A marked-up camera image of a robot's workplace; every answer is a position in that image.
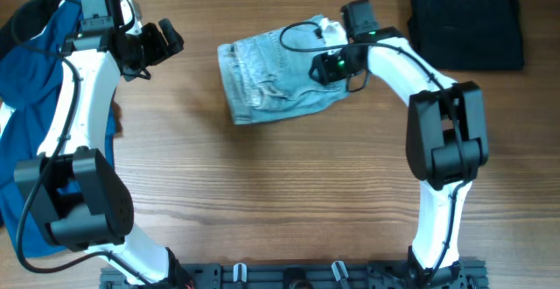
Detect black garment at left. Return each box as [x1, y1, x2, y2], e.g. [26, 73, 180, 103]
[1, 0, 61, 58]

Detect light blue denim shorts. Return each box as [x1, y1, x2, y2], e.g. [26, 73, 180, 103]
[217, 15, 349, 125]

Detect dark blue t-shirt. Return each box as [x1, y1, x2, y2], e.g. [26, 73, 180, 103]
[0, 0, 128, 258]

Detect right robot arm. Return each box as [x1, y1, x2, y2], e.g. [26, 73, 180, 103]
[309, 0, 488, 288]

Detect black cable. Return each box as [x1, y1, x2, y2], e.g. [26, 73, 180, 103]
[10, 0, 150, 288]
[278, 20, 472, 288]

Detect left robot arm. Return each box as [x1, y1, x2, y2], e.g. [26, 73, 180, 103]
[14, 0, 194, 288]

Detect folded black garment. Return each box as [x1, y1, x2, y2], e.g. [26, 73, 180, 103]
[408, 0, 525, 71]

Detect right black cable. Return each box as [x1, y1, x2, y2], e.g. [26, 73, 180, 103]
[278, 20, 472, 288]

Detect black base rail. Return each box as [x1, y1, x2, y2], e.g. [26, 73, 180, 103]
[99, 260, 489, 289]

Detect left black cable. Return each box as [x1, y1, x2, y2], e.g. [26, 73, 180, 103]
[10, 0, 150, 288]

